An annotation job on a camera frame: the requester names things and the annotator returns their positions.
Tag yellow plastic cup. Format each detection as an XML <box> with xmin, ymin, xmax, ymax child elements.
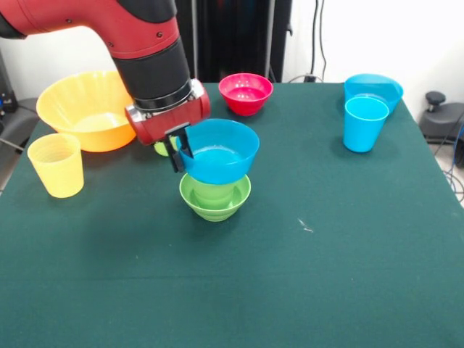
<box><xmin>27</xmin><ymin>133</ymin><xmax>85</xmax><ymax>199</ymax></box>

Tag dark green tablecloth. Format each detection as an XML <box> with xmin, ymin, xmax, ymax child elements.
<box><xmin>0</xmin><ymin>81</ymin><xmax>464</xmax><ymax>348</ymax></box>

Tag green plastic bowl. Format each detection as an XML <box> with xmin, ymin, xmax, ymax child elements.
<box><xmin>179</xmin><ymin>173</ymin><xmax>252</xmax><ymax>222</ymax></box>

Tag black hanging cable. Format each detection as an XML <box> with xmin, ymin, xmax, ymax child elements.
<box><xmin>311</xmin><ymin>0</ymin><xmax>327</xmax><ymax>81</ymax></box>

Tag grey floor stand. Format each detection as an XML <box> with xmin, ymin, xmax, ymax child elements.
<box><xmin>0</xmin><ymin>97</ymin><xmax>39</xmax><ymax>149</ymax></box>

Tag light green plastic cup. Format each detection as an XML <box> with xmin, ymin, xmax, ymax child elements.
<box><xmin>154</xmin><ymin>139</ymin><xmax>178</xmax><ymax>157</ymax></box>

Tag black equipment box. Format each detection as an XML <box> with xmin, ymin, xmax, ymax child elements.
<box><xmin>0</xmin><ymin>49</ymin><xmax>19</xmax><ymax>114</ymax></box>

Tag large orange plastic bowl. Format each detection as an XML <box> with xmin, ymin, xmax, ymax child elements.
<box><xmin>36</xmin><ymin>70</ymin><xmax>138</xmax><ymax>152</ymax></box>

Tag black knobbed floor stand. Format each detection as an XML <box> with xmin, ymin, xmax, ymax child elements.
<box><xmin>420</xmin><ymin>90</ymin><xmax>464</xmax><ymax>146</ymax></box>

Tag blue plastic cup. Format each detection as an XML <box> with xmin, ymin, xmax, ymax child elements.
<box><xmin>343</xmin><ymin>96</ymin><xmax>390</xmax><ymax>153</ymax></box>

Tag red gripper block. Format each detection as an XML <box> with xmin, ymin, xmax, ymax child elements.
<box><xmin>125</xmin><ymin>78</ymin><xmax>212</xmax><ymax>174</ymax></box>

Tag blue plastic bowl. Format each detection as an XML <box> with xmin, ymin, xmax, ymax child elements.
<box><xmin>176</xmin><ymin>118</ymin><xmax>261</xmax><ymax>185</ymax></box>
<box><xmin>343</xmin><ymin>73</ymin><xmax>405</xmax><ymax>115</ymax></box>

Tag pink plastic bowl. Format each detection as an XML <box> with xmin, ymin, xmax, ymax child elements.
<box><xmin>218</xmin><ymin>72</ymin><xmax>274</xmax><ymax>117</ymax></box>

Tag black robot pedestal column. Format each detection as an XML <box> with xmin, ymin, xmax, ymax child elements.
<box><xmin>175</xmin><ymin>0</ymin><xmax>294</xmax><ymax>83</ymax></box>

